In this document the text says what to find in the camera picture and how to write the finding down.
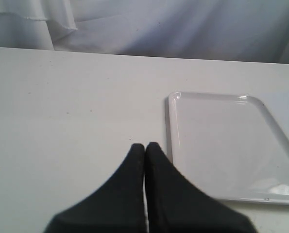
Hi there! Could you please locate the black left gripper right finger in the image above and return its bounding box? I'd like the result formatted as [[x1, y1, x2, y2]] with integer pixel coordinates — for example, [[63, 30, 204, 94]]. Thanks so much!
[[144, 142, 256, 233]]

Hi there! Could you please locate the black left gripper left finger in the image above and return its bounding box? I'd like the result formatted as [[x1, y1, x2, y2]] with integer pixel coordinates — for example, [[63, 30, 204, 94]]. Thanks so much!
[[45, 144, 147, 233]]

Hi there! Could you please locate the white backdrop curtain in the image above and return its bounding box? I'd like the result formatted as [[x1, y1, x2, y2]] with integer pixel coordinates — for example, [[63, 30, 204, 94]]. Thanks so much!
[[0, 0, 289, 64]]

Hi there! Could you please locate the white plastic tray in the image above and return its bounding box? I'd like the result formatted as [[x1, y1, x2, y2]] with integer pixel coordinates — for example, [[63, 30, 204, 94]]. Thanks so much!
[[168, 92, 289, 205]]

